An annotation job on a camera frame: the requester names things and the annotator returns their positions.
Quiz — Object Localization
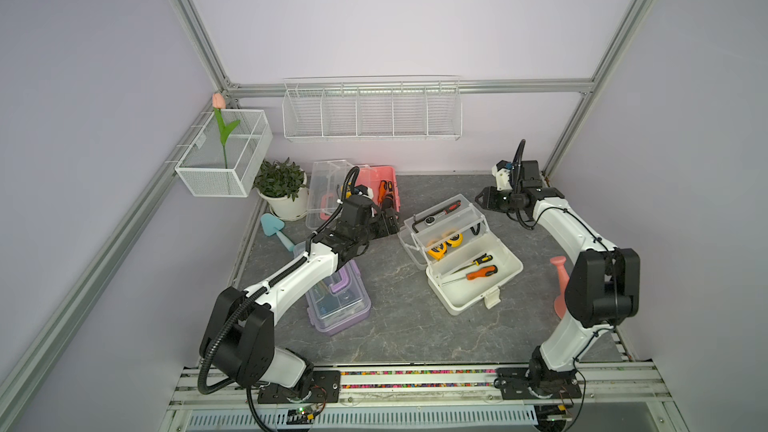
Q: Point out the green potted plant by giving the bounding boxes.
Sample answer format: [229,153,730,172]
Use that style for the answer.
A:
[253,158,308,200]

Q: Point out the pink toolbox with clear lid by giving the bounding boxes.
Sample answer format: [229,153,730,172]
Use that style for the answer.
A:
[305,159,401,232]

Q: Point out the white wire side basket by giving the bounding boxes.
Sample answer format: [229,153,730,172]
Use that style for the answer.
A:
[175,109,273,198]

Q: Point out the teal garden trowel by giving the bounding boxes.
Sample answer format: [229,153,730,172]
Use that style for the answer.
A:
[260,213,295,252]

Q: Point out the orange handled screwdriver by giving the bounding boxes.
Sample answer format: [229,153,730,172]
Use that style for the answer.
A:
[442,265,498,285]

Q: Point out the white toolbox with clear lid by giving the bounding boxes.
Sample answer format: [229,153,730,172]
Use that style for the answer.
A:
[398,194,524,316]

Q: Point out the white plastic flower pot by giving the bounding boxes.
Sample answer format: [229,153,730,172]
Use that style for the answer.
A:
[259,187,309,222]

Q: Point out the yellow tape measure pair right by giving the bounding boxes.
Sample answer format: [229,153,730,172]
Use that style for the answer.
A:
[445,232,464,248]

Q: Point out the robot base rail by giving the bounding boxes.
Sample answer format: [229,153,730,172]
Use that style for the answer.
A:
[160,362,688,431]

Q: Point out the artificial pink tulip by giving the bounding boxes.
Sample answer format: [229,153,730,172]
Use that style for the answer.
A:
[212,93,240,168]

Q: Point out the red black tool in lid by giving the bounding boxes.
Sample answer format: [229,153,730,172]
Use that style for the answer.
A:
[411,200,462,233]

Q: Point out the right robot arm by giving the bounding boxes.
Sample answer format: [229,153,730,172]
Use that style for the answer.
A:
[475,157,641,398]

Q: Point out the purple toolbox with clear lid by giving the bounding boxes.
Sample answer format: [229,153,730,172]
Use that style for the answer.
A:
[305,260,372,336]

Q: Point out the yellow black small screwdriver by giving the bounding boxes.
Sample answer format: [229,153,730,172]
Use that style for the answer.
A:
[453,253,493,274]

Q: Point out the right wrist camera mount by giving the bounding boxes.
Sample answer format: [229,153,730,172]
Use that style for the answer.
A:
[492,160,515,191]

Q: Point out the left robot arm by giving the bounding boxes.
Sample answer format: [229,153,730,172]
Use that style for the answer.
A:
[197,166,400,398]

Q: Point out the white wire wall shelf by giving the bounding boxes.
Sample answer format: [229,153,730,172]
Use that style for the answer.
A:
[282,75,463,142]

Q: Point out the yellow tape measure pair left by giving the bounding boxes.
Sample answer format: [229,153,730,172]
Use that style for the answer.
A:
[426,242,448,261]

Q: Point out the yellow tape measure pair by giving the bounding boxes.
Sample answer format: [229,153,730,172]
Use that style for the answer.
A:
[426,242,448,261]
[445,232,464,248]

